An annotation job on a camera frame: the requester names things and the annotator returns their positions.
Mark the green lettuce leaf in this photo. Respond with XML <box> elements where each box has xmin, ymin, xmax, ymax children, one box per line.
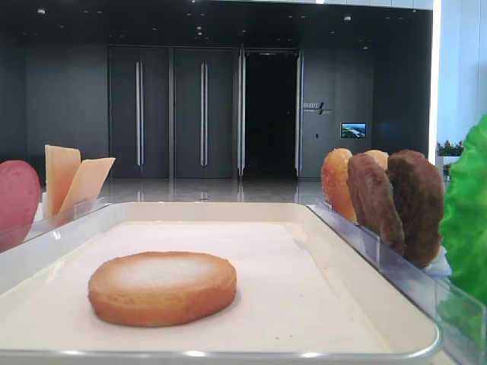
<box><xmin>440</xmin><ymin>116</ymin><xmax>486</xmax><ymax>303</ymax></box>

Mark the front bread bun slice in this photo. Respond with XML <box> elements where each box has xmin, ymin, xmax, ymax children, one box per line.
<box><xmin>321</xmin><ymin>148</ymin><xmax>357</xmax><ymax>222</ymax></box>

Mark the bread bun slice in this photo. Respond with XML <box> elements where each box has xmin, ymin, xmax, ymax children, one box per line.
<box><xmin>321</xmin><ymin>148</ymin><xmax>357</xmax><ymax>222</ymax></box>
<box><xmin>365</xmin><ymin>150</ymin><xmax>389</xmax><ymax>170</ymax></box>

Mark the left brown meat patty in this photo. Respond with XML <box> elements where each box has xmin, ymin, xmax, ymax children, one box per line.
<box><xmin>347</xmin><ymin>153</ymin><xmax>406</xmax><ymax>256</ymax></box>

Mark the brown meat patty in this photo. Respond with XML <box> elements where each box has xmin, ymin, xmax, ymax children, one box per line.
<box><xmin>387</xmin><ymin>150</ymin><xmax>444</xmax><ymax>268</ymax></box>
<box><xmin>347</xmin><ymin>153</ymin><xmax>406</xmax><ymax>256</ymax></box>

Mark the rear bread bun slice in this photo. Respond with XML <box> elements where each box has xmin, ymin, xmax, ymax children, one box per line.
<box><xmin>365</xmin><ymin>150</ymin><xmax>389</xmax><ymax>170</ymax></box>

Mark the round bread slice on tray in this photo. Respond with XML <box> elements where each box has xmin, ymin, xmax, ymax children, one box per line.
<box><xmin>88</xmin><ymin>251</ymin><xmax>237</xmax><ymax>327</ymax></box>

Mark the front yellow cheese slice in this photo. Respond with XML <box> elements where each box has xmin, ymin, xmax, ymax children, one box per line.
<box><xmin>59</xmin><ymin>157</ymin><xmax>116</xmax><ymax>213</ymax></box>

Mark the yellow cheese slice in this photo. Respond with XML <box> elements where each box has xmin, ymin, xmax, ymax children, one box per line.
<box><xmin>59</xmin><ymin>157</ymin><xmax>116</xmax><ymax>213</ymax></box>
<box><xmin>45</xmin><ymin>144</ymin><xmax>81</xmax><ymax>217</ymax></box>

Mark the right brown meat patty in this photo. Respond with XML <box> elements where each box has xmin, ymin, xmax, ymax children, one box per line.
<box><xmin>387</xmin><ymin>150</ymin><xmax>444</xmax><ymax>268</ymax></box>

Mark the rear yellow cheese slice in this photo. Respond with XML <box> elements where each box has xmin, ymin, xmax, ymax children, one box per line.
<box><xmin>45</xmin><ymin>144</ymin><xmax>81</xmax><ymax>217</ymax></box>

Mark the white paper tray liner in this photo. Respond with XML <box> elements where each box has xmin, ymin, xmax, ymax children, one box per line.
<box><xmin>1</xmin><ymin>222</ymin><xmax>390</xmax><ymax>353</ymax></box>

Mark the white rectangular tray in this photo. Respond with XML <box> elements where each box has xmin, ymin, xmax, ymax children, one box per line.
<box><xmin>1</xmin><ymin>202</ymin><xmax>443</xmax><ymax>364</ymax></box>

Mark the potted flowers planter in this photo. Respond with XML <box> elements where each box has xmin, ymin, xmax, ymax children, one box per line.
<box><xmin>436</xmin><ymin>140</ymin><xmax>463</xmax><ymax>181</ymax></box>

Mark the clear acrylic left rack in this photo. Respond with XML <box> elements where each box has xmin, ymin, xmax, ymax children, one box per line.
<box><xmin>1</xmin><ymin>198</ymin><xmax>108</xmax><ymax>252</ymax></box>

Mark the clear acrylic rack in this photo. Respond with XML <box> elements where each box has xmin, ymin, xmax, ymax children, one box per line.
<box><xmin>1</xmin><ymin>198</ymin><xmax>108</xmax><ymax>252</ymax></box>
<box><xmin>308</xmin><ymin>199</ymin><xmax>486</xmax><ymax>364</ymax></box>

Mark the clear acrylic right rack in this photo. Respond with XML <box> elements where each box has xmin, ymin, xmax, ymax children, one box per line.
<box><xmin>308</xmin><ymin>199</ymin><xmax>486</xmax><ymax>364</ymax></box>

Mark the wall display screen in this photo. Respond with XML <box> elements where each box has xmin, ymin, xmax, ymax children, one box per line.
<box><xmin>340</xmin><ymin>123</ymin><xmax>367</xmax><ymax>138</ymax></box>

